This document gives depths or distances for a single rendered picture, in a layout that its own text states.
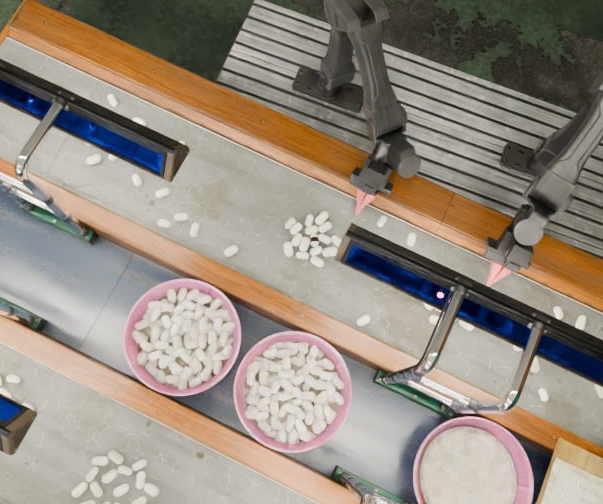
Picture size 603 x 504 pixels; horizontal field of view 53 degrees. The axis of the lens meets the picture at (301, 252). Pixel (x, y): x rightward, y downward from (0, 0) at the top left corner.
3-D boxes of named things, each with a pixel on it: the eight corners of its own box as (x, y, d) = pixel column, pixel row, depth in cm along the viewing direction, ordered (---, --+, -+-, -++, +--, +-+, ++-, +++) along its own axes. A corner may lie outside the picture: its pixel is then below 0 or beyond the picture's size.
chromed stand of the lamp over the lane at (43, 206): (63, 150, 158) (-15, 52, 115) (131, 182, 157) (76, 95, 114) (24, 212, 154) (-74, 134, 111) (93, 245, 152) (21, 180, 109)
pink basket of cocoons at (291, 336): (242, 331, 148) (239, 326, 139) (350, 340, 149) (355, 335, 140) (230, 445, 142) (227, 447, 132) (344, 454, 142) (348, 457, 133)
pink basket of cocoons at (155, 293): (166, 269, 152) (159, 259, 142) (261, 315, 150) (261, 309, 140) (112, 366, 145) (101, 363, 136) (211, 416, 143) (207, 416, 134)
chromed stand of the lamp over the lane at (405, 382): (402, 311, 151) (454, 271, 108) (476, 347, 150) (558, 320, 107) (372, 381, 147) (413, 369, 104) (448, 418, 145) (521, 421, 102)
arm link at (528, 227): (539, 255, 124) (578, 208, 119) (503, 232, 125) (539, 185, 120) (538, 238, 134) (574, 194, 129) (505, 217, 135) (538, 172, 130)
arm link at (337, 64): (352, 85, 158) (371, 3, 126) (328, 94, 157) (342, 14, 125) (341, 65, 159) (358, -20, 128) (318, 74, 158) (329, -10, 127)
